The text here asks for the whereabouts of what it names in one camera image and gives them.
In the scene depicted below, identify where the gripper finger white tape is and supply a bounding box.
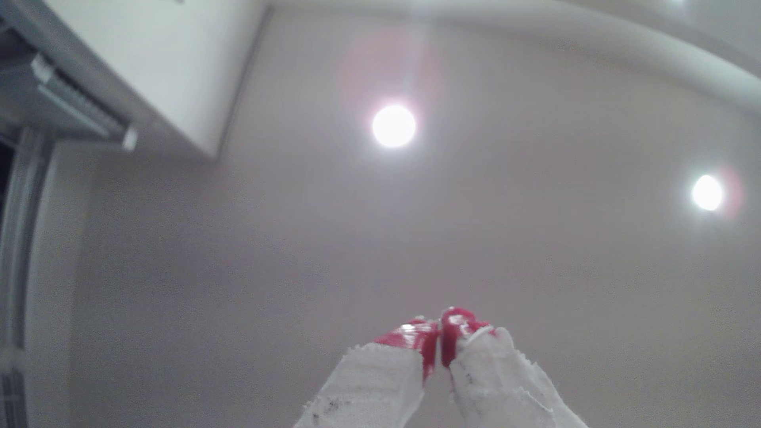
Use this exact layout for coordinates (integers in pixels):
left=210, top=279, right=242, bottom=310
left=293, top=317, right=441, bottom=428
left=440, top=307, right=591, bottom=428

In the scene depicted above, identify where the white wall air conditioner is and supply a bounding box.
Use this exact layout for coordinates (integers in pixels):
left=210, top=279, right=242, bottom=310
left=0, top=0, right=272, bottom=160

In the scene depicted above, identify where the round ceiling light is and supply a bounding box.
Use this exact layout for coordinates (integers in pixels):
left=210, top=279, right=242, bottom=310
left=371, top=104, right=417, bottom=149
left=691, top=174, right=725, bottom=212

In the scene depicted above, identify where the grey window frame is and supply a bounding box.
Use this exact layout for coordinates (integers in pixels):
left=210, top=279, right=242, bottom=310
left=0, top=128, right=55, bottom=428

